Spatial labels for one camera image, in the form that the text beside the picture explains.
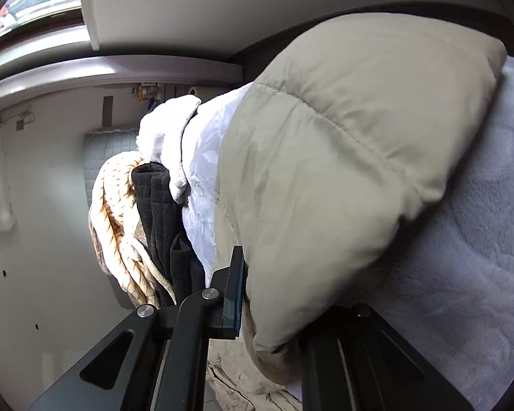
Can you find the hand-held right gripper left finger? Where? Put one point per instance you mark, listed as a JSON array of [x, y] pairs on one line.
[[232, 295]]

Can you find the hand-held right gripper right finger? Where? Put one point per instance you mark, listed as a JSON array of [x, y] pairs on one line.
[[360, 351]]

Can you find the beige puffer jacket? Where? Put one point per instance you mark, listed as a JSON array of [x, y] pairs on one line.
[[325, 158]]

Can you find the black knit garment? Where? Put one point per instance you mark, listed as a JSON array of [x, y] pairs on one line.
[[154, 205]]

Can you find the white patterned cloth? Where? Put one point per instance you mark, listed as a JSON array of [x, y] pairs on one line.
[[205, 171]]

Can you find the grey plush blanket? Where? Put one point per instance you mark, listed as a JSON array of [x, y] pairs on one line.
[[475, 244]]

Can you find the cream striped garment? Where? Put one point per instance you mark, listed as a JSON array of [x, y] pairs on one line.
[[111, 192]]

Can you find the white fleece garment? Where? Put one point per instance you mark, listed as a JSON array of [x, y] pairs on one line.
[[162, 128]]

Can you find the grey quilted cushion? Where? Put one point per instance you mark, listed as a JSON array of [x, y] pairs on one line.
[[107, 145]]

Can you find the white radiator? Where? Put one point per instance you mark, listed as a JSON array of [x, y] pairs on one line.
[[111, 70]]

